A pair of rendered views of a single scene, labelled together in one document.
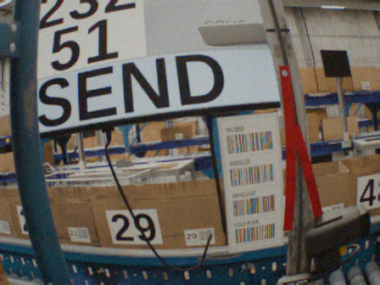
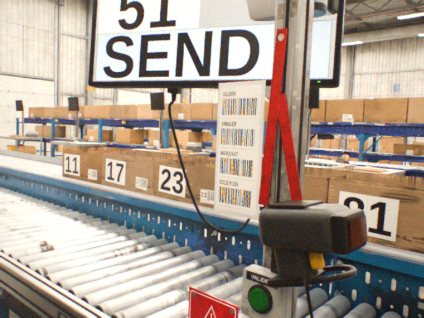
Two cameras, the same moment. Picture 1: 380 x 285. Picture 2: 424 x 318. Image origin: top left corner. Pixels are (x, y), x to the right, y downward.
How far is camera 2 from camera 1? 0.38 m
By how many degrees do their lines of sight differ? 29
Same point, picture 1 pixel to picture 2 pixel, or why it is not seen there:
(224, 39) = (267, 12)
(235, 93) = (265, 69)
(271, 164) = (253, 129)
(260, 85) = not seen: hidden behind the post
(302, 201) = (284, 177)
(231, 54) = (272, 29)
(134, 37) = (190, 7)
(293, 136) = (276, 105)
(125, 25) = not seen: outside the picture
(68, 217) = (203, 180)
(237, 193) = (224, 151)
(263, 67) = not seen: hidden behind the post
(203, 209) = (310, 189)
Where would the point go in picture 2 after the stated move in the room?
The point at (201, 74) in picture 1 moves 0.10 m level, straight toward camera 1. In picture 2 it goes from (240, 49) to (207, 35)
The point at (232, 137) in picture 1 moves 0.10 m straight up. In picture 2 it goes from (226, 101) to (229, 33)
